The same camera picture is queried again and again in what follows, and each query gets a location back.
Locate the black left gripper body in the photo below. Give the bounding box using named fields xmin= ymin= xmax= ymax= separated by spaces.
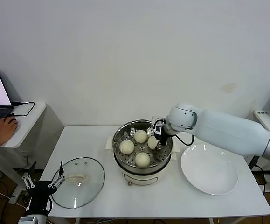
xmin=27 ymin=181 xmax=58 ymax=204

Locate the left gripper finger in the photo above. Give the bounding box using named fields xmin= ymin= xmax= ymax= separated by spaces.
xmin=48 ymin=160 xmax=67 ymax=189
xmin=22 ymin=161 xmax=37 ymax=190

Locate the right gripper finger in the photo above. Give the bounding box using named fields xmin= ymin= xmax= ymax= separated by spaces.
xmin=157 ymin=139 xmax=168 ymax=150

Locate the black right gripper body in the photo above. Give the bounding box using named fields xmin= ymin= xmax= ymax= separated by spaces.
xmin=160 ymin=119 xmax=172 ymax=140

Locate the white steamed baozi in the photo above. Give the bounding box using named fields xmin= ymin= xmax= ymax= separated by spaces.
xmin=147 ymin=136 xmax=160 ymax=150
xmin=119 ymin=140 xmax=135 ymax=154
xmin=134 ymin=152 xmax=151 ymax=168
xmin=134 ymin=130 xmax=148 ymax=143

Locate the glass lid with cream handle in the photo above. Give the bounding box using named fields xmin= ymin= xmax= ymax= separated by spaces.
xmin=50 ymin=157 xmax=106 ymax=209

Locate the perforated steel steamer basket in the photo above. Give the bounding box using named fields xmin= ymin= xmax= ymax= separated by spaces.
xmin=112 ymin=119 xmax=173 ymax=175

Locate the person's right hand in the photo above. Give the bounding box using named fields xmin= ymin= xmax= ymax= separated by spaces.
xmin=0 ymin=117 xmax=18 ymax=147

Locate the white round plate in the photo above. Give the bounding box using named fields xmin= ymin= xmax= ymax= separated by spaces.
xmin=180 ymin=144 xmax=239 ymax=196

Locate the white side table with laptop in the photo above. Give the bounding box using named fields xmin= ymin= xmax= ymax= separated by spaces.
xmin=0 ymin=102 xmax=65 ymax=194

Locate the white side table with label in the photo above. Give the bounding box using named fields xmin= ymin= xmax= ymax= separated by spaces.
xmin=231 ymin=109 xmax=270 ymax=206

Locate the thin black laptop cable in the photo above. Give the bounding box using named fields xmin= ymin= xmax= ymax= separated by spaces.
xmin=7 ymin=102 xmax=36 ymax=118

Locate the black power adapter with cable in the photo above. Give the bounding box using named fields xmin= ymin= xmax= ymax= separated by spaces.
xmin=248 ymin=156 xmax=261 ymax=170

